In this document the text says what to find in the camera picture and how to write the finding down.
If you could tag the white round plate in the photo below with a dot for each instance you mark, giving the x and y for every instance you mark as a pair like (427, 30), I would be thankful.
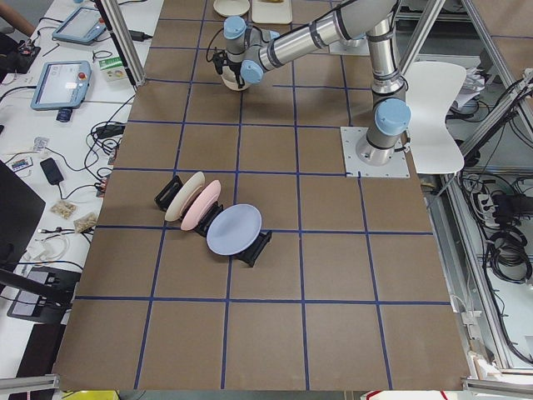
(229, 8)

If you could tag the black smartphone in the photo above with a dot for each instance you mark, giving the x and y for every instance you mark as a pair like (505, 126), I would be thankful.
(51, 171)

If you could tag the pink plate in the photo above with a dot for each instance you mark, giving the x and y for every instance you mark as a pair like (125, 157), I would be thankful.
(201, 205)

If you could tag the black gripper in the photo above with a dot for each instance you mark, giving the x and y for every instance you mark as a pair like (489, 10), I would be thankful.
(234, 67)

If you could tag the black power adapter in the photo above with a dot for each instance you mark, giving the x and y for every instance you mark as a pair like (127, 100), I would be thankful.
(139, 36)

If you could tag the blue plate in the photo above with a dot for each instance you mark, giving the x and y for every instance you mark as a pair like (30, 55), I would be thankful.
(234, 229)

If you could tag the white bowl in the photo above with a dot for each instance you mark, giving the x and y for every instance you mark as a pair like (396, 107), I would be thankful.
(230, 81)

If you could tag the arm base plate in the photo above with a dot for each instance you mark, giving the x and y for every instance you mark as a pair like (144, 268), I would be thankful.
(361, 160)

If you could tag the green white box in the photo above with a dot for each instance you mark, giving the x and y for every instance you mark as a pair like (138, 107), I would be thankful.
(112, 69)

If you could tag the teach pendant far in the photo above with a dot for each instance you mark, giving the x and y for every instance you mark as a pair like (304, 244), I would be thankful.
(83, 26)

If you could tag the black plate rack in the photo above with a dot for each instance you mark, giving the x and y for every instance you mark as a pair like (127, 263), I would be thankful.
(248, 256)

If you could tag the teach pendant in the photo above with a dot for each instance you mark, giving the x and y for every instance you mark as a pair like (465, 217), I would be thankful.
(62, 85)
(83, 26)

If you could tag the teach pendant near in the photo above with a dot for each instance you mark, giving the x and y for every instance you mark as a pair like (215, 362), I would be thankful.
(62, 85)

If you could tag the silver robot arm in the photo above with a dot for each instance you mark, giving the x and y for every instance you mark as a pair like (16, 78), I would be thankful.
(250, 52)

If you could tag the cream plate in rack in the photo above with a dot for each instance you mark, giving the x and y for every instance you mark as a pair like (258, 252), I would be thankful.
(185, 196)

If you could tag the white chair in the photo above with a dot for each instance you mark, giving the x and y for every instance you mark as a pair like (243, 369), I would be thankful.
(432, 88)

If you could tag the white rectangular tray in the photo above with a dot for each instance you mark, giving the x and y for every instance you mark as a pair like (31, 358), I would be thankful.
(271, 12)

